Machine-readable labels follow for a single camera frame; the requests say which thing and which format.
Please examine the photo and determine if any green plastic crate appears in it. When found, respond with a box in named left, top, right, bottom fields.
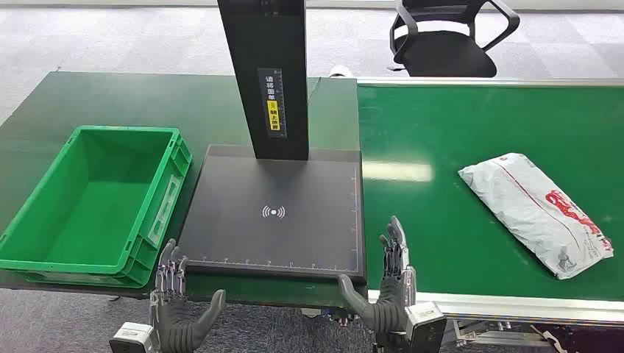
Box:
left=0, top=125, right=193, bottom=288

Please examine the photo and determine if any white red-printed poly mailer package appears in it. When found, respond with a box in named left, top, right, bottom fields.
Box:
left=458, top=152, right=614, bottom=281

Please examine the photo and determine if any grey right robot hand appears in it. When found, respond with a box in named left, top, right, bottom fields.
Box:
left=337, top=215, right=418, bottom=335

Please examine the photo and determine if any black inbound scanner machine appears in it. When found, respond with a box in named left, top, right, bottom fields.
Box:
left=177, top=0, right=367, bottom=286

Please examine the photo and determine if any black yellow ruler label sticker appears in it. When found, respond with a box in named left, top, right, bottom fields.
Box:
left=257, top=68, right=288, bottom=139

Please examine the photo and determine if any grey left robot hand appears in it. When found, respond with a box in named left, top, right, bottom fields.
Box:
left=149, top=238, right=227, bottom=353

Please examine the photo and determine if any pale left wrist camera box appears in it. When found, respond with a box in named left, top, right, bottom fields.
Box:
left=109, top=321, right=155, bottom=353

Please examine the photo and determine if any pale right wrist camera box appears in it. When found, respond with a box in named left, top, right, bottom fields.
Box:
left=405, top=301, right=447, bottom=353

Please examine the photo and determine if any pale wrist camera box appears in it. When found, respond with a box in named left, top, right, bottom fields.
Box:
left=109, top=321, right=155, bottom=353
left=405, top=301, right=447, bottom=353

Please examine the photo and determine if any green conveyor belt aluminium frame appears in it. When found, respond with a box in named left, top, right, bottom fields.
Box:
left=357, top=76, right=624, bottom=348

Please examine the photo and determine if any thin black machine cable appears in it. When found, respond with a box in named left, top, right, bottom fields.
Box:
left=306, top=77, right=322, bottom=106

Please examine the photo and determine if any black office chair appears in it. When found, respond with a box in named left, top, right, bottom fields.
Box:
left=387, top=0, right=521, bottom=78

